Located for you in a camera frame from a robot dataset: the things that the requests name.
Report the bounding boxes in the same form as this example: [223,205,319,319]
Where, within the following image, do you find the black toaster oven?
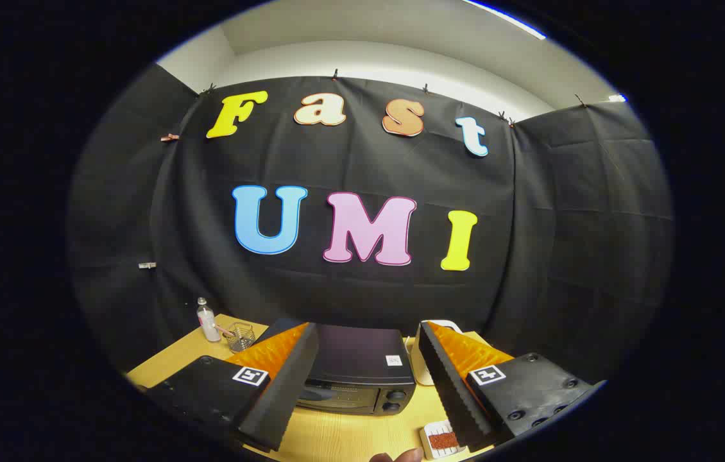
[253,318,416,416]

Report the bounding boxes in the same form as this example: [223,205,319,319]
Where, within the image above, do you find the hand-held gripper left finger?
[144,322,320,452]

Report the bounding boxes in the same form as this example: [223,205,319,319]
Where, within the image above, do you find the clear plastic bottle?
[196,297,222,343]

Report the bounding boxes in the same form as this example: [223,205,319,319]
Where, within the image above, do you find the white pop-up toaster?
[404,320,466,387]

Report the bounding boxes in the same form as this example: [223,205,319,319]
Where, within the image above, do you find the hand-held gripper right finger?
[418,321,594,452]

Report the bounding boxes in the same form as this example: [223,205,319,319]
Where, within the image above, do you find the white ribbed dish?
[419,420,469,460]

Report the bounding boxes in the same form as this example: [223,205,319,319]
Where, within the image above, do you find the wire mesh cup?
[226,322,256,354]

